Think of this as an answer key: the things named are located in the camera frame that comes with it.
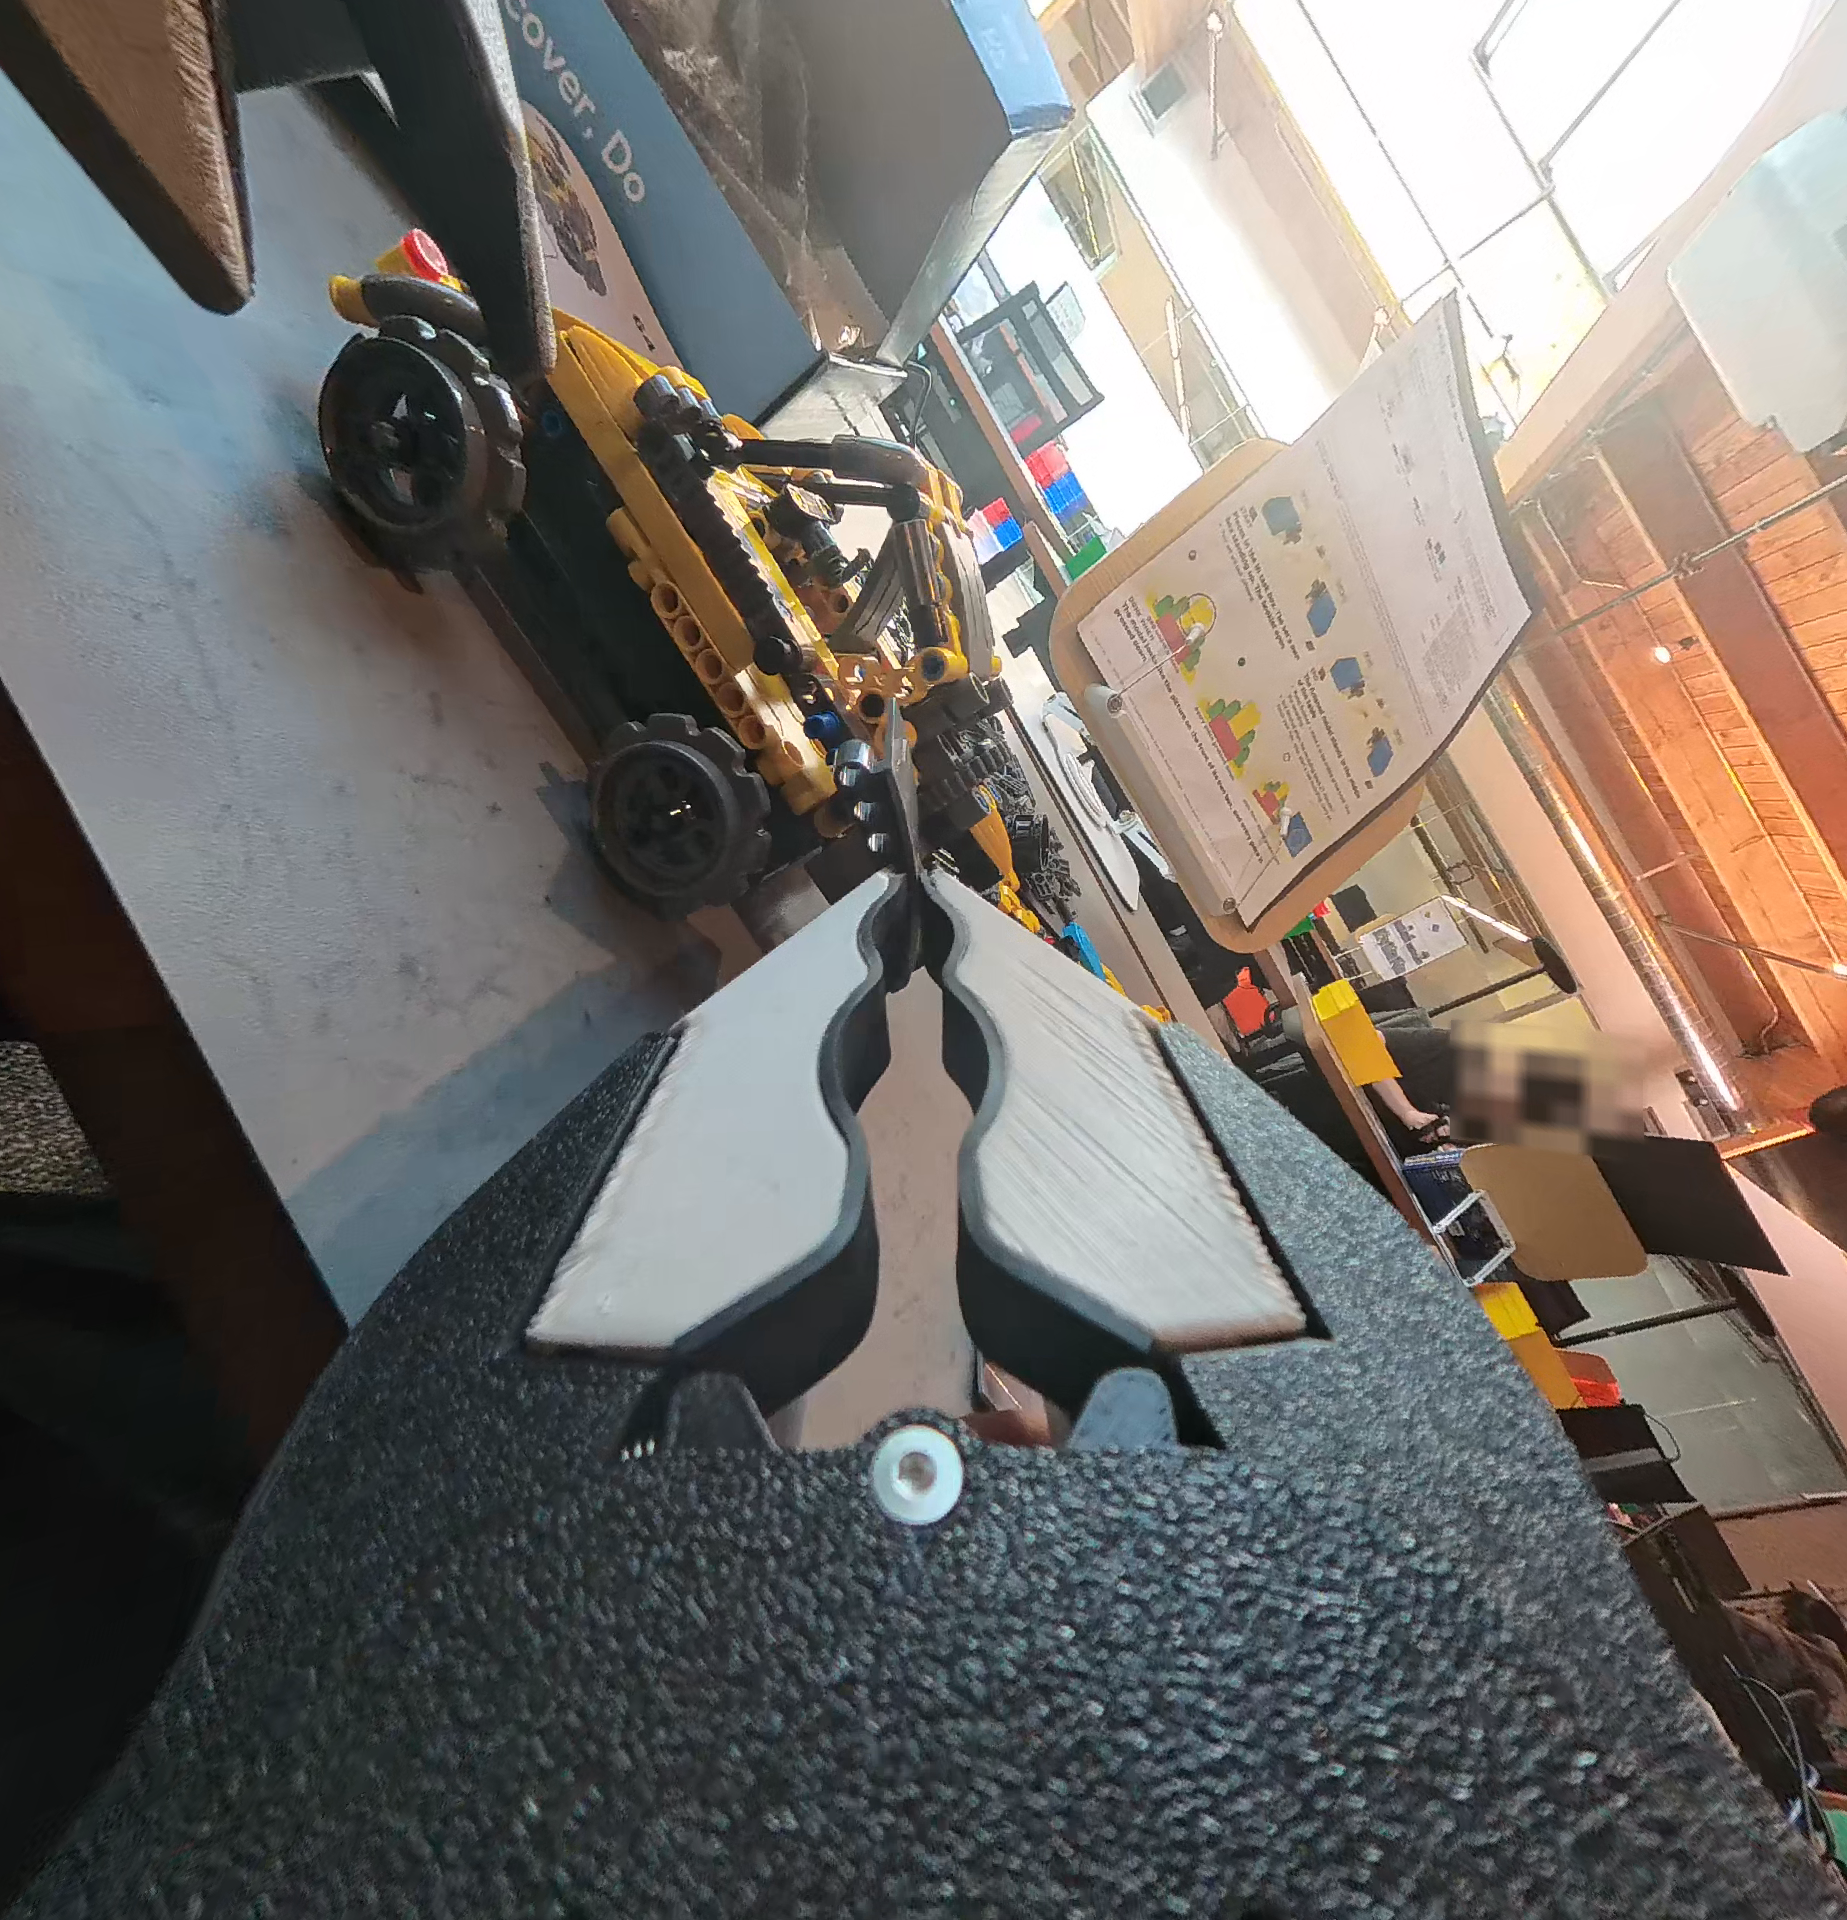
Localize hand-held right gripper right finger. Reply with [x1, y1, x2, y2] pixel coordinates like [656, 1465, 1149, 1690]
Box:
[923, 869, 1308, 1448]

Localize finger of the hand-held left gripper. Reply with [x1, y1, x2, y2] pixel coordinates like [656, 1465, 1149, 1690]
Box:
[0, 0, 256, 318]
[344, 0, 559, 377]

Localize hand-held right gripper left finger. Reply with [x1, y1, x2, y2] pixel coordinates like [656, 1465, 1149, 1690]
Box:
[528, 869, 913, 1413]

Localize yellow toy brick vehicle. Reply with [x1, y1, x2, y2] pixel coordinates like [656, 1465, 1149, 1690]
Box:
[314, 225, 1016, 923]

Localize grey desk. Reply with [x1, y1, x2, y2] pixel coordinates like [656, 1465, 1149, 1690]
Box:
[0, 29, 1016, 1443]

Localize blue cardboard kit box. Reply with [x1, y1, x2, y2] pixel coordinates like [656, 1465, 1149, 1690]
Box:
[495, 0, 1078, 428]

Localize yellow storage bin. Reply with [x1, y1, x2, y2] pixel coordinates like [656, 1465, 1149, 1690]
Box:
[1308, 977, 1406, 1084]

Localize white stand base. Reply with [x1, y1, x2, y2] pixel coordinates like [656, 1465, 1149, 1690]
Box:
[1038, 693, 1146, 915]

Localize small printed sign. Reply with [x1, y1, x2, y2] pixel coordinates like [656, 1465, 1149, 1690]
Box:
[1358, 898, 1467, 980]

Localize brown cardboard sheet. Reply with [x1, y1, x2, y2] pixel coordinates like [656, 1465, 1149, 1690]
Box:
[1459, 1143, 1648, 1279]

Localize brick instruction sheet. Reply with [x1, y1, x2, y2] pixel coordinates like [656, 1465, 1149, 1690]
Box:
[1075, 292, 1535, 930]

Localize black sheet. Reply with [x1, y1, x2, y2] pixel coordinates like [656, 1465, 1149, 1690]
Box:
[1589, 1131, 1789, 1277]

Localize red and blue storage bins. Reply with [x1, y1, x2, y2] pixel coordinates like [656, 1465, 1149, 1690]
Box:
[971, 437, 1092, 570]

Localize person's dark clothed body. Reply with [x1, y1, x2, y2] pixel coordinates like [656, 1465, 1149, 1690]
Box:
[0, 1199, 340, 1920]

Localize metal duct pipe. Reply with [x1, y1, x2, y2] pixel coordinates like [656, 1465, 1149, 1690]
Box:
[1485, 705, 1737, 1114]

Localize white wall unit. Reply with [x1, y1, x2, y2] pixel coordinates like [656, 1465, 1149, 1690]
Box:
[1665, 105, 1847, 454]

